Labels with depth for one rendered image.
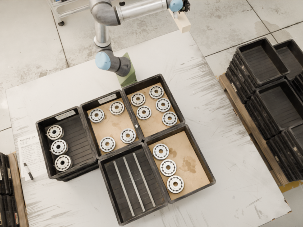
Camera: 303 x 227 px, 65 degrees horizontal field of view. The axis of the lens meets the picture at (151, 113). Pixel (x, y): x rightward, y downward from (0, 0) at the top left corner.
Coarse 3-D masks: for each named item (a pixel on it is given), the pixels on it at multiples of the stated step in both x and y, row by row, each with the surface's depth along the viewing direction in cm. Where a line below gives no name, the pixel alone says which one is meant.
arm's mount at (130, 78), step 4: (124, 56) 180; (128, 56) 177; (132, 64) 175; (132, 68) 174; (132, 72) 174; (128, 76) 176; (132, 76) 178; (120, 80) 181; (124, 80) 178; (128, 80) 181; (132, 80) 183; (136, 80) 186; (120, 84) 181; (124, 84) 184; (128, 84) 186
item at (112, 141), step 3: (105, 138) 154; (108, 138) 155; (111, 138) 154; (102, 141) 154; (111, 141) 153; (114, 141) 153; (102, 144) 153; (111, 144) 153; (114, 144) 153; (102, 147) 152; (105, 147) 152; (111, 147) 152; (114, 147) 152; (105, 150) 152; (108, 150) 151
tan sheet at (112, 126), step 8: (104, 104) 167; (88, 112) 165; (104, 112) 165; (104, 120) 162; (112, 120) 162; (120, 120) 162; (128, 120) 162; (96, 128) 161; (104, 128) 160; (112, 128) 160; (120, 128) 160; (96, 136) 158; (104, 136) 158; (112, 136) 158; (128, 136) 158; (136, 136) 157; (120, 144) 156; (104, 152) 154
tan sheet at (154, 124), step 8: (128, 96) 168; (144, 104) 166; (152, 104) 165; (136, 112) 164; (144, 112) 163; (152, 112) 163; (152, 120) 161; (160, 120) 161; (144, 128) 159; (152, 128) 159; (160, 128) 159; (144, 136) 157
